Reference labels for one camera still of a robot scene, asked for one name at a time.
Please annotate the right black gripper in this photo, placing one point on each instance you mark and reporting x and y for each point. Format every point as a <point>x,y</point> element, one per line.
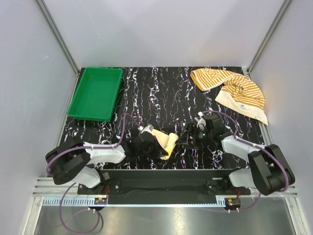
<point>193,143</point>

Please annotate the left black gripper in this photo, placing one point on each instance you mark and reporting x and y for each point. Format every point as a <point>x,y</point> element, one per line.
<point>159,152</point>

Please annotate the yellow cream towel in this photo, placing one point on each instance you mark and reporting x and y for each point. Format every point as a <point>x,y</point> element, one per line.
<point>167,142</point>

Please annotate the yellow orange striped towel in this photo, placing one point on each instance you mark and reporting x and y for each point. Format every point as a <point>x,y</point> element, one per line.
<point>238,92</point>

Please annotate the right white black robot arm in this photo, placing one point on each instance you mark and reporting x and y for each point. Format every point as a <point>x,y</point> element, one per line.
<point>268,170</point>

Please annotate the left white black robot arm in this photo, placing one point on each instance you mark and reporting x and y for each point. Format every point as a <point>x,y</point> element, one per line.
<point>69,162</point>

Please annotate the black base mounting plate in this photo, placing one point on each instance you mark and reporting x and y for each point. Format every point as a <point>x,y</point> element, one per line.
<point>187,183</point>

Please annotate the left small controller board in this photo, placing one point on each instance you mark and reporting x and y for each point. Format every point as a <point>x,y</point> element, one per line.
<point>100,201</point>

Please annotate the small controller board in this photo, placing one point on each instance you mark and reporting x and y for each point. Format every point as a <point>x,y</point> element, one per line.
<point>233,202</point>
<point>100,201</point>

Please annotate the right small controller board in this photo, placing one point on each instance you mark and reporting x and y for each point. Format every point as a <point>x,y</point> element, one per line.
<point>233,202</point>

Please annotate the green plastic tray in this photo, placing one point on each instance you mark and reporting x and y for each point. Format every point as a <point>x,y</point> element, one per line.
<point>96,94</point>

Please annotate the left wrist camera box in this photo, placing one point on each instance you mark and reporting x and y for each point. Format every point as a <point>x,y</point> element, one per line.
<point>147,129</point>

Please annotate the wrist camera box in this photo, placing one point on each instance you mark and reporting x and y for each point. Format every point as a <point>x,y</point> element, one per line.
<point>208,123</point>
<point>147,129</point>

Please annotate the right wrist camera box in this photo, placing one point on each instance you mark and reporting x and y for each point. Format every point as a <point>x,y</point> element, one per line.
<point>208,123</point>

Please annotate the slotted aluminium cable duct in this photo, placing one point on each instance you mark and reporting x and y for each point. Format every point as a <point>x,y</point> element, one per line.
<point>115,201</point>

